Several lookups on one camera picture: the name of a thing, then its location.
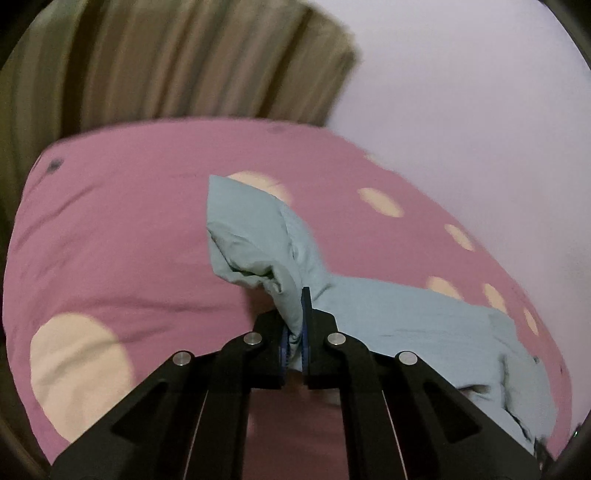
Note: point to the light blue puffer jacket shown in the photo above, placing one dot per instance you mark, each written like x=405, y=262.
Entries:
x=258, y=243

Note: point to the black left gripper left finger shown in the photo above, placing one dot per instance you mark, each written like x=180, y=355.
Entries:
x=186, y=420

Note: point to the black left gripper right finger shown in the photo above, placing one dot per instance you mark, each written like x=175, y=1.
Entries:
x=402, y=420

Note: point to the striped olive curtain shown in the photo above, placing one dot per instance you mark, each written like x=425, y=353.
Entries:
x=82, y=65

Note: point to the pink polka dot bedsheet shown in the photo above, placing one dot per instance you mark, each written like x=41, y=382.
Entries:
x=109, y=274

